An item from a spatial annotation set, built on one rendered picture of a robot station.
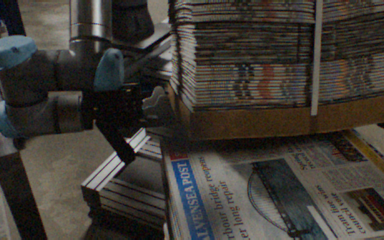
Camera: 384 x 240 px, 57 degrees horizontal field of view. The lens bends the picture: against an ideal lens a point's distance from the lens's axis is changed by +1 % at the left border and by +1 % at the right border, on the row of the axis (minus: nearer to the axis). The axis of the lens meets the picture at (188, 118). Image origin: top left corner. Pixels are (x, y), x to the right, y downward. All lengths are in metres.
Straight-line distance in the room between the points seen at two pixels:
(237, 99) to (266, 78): 0.05
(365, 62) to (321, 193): 0.21
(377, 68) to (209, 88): 0.26
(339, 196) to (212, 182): 0.19
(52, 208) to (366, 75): 1.46
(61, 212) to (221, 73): 1.33
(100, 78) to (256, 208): 0.33
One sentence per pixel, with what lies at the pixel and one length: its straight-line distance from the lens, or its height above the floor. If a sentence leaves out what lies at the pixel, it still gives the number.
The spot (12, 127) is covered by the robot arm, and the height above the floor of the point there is 0.84.
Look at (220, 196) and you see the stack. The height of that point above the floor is 0.83.
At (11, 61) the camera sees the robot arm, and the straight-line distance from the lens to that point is 0.66.
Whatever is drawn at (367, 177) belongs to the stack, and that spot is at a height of 0.83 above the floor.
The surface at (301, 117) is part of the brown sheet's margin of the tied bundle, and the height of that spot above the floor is 0.92.
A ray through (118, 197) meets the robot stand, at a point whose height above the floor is 0.23.
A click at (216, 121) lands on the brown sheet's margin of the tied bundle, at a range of 0.52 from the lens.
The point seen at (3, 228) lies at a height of 0.01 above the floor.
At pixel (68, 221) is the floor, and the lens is 1.69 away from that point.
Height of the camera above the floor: 1.21
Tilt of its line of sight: 33 degrees down
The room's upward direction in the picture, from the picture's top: straight up
